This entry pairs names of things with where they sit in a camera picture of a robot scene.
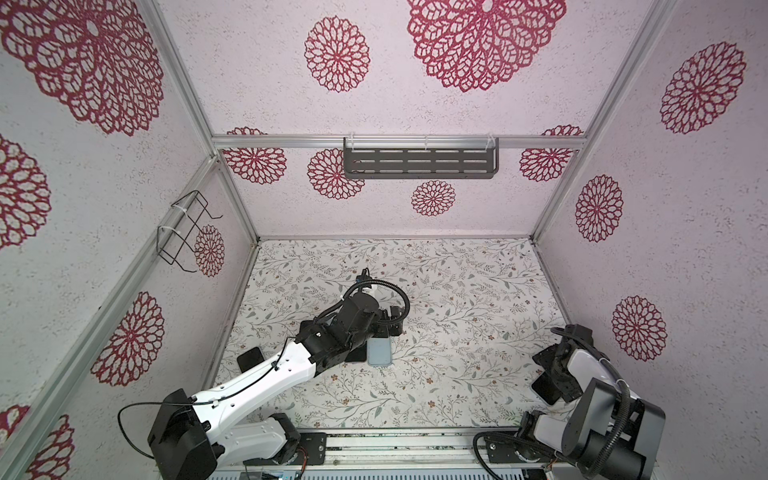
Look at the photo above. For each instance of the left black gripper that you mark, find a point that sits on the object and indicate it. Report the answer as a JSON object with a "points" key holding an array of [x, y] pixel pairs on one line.
{"points": [[384, 329]]}

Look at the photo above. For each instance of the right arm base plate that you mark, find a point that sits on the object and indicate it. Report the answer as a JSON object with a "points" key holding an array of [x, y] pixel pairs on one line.
{"points": [[509, 447]]}

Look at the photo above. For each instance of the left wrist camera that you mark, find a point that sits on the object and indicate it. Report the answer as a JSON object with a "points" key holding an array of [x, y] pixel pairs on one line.
{"points": [[364, 281]]}

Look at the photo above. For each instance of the dark grey wall shelf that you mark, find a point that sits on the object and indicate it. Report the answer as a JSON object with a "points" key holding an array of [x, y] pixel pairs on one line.
{"points": [[425, 163]]}

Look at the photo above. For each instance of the black phone near left base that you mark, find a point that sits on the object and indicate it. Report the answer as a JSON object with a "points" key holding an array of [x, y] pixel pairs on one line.
{"points": [[250, 359]]}

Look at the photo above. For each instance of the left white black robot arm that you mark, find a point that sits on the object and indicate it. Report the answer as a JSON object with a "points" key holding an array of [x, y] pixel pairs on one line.
{"points": [[193, 434]]}

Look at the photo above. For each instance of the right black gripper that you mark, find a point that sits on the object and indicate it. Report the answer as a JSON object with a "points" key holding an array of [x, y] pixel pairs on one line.
{"points": [[563, 385]]}

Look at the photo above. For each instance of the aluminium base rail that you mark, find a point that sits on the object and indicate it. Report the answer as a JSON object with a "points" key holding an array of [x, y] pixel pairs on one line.
{"points": [[420, 447]]}

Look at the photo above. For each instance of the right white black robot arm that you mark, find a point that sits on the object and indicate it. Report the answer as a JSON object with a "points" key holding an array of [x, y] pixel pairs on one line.
{"points": [[611, 433]]}

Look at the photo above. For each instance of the black wire wall rack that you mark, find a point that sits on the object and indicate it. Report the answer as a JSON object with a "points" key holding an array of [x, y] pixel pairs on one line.
{"points": [[193, 243]]}

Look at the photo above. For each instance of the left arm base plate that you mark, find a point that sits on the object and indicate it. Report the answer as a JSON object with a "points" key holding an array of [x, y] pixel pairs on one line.
{"points": [[309, 449]]}

